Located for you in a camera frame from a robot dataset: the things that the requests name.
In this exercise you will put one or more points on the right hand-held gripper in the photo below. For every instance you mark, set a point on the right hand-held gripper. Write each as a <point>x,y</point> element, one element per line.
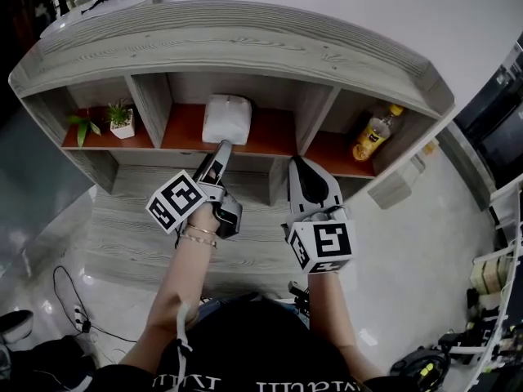
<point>327,243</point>

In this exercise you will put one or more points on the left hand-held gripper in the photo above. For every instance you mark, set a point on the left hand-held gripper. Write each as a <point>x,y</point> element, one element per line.
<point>175,200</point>

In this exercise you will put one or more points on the white plastic-wrapped tissues pack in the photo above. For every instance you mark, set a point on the white plastic-wrapped tissues pack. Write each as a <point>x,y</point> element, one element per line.
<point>226,118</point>

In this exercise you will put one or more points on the person's right forearm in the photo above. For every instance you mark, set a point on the person's right forearm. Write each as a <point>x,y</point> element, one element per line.
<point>327,313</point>

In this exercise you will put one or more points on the person's left forearm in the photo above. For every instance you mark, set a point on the person's left forearm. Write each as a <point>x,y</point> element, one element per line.
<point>175,284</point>

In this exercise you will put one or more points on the grey wooden shelf desk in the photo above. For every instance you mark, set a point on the grey wooden shelf desk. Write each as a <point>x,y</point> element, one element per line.
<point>143,227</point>

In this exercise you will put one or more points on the yellow drink bottle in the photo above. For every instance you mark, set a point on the yellow drink bottle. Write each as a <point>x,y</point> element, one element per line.
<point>374,135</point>

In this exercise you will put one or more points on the green plant in white pot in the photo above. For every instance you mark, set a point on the green plant in white pot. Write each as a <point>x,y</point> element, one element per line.
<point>122,123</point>

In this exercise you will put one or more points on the green leaf sprig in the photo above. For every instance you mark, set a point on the green leaf sprig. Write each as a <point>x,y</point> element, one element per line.
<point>83,127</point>

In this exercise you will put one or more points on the person's black printed shirt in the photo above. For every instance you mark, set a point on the person's black printed shirt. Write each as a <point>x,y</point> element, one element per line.
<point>253,341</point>

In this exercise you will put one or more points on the frosted glass panel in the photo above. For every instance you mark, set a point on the frosted glass panel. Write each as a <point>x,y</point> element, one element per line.
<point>41,170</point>

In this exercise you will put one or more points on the white round table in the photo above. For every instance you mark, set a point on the white round table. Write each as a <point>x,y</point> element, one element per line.
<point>135,0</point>

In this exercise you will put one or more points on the beige cardboard boxes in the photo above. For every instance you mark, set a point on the beige cardboard boxes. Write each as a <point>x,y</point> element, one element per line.
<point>488,276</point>

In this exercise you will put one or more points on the black double glass door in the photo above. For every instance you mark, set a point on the black double glass door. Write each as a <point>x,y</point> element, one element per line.
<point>490,112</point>

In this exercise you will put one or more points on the white metal rack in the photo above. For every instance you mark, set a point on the white metal rack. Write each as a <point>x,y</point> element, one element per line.
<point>508,259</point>

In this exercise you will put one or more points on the white power strip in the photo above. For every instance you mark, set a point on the white power strip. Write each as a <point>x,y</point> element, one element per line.
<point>77,313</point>

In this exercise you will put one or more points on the black and yellow tool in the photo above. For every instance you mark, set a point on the black and yellow tool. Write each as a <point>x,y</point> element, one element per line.
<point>425,369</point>

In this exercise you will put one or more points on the black power adapter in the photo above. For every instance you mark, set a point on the black power adapter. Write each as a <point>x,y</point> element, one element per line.
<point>86,326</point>

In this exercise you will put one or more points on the grey shoe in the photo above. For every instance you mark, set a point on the grey shoe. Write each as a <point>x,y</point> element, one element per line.
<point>14,326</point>

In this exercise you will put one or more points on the black bag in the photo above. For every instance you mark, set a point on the black bag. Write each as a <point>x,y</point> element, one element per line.
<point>41,366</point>

